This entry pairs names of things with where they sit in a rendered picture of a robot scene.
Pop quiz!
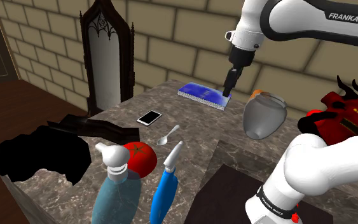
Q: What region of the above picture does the silver spoon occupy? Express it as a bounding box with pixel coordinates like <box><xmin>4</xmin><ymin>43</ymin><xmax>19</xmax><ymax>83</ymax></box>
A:
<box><xmin>156</xmin><ymin>124</ymin><xmax>181</xmax><ymax>146</ymax></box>

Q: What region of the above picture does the blue book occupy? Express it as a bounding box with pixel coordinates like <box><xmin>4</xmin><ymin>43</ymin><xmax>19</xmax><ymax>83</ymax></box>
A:
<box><xmin>177</xmin><ymin>81</ymin><xmax>233</xmax><ymax>112</ymax></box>

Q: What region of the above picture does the teal bottle with white pump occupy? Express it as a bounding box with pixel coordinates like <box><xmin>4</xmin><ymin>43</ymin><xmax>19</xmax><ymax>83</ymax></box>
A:
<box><xmin>91</xmin><ymin>142</ymin><xmax>142</xmax><ymax>224</ymax></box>

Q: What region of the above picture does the dark brown wavy slab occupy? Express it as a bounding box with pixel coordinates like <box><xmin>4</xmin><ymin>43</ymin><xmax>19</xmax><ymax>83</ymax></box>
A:
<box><xmin>46</xmin><ymin>113</ymin><xmax>141</xmax><ymax>146</ymax></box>

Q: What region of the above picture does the white smartphone with black screen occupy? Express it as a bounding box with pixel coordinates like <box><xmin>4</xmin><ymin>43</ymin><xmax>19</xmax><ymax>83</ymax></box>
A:
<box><xmin>136</xmin><ymin>109</ymin><xmax>163</xmax><ymax>127</ymax></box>

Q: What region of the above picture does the black lumpy object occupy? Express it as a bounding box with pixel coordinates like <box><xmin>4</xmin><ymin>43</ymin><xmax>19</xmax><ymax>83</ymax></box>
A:
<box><xmin>0</xmin><ymin>125</ymin><xmax>92</xmax><ymax>186</ymax></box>

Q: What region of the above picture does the red and black horned figure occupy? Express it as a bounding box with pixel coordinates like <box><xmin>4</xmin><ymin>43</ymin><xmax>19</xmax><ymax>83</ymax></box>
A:
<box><xmin>297</xmin><ymin>74</ymin><xmax>358</xmax><ymax>147</ymax></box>

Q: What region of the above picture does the dark robot stand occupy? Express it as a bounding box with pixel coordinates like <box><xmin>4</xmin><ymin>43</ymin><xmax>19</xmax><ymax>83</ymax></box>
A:
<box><xmin>183</xmin><ymin>164</ymin><xmax>334</xmax><ymax>224</ymax></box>

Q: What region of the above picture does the blue bottle with grey cap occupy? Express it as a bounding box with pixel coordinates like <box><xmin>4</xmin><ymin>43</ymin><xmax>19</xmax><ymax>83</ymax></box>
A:
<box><xmin>149</xmin><ymin>141</ymin><xmax>185</xmax><ymax>224</ymax></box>

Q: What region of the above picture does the red tomato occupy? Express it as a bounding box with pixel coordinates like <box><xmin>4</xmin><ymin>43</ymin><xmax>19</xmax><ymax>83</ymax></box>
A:
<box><xmin>122</xmin><ymin>141</ymin><xmax>158</xmax><ymax>179</ymax></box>

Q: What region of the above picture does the grey vase with orange rim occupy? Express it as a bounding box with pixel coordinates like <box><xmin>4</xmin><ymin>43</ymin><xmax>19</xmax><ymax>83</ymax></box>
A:
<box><xmin>242</xmin><ymin>89</ymin><xmax>289</xmax><ymax>141</ymax></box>

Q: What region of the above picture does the dark wood gothic standing mirror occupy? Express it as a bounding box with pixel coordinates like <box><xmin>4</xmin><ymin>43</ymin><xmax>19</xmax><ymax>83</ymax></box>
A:
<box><xmin>79</xmin><ymin>0</ymin><xmax>136</xmax><ymax>118</ymax></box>

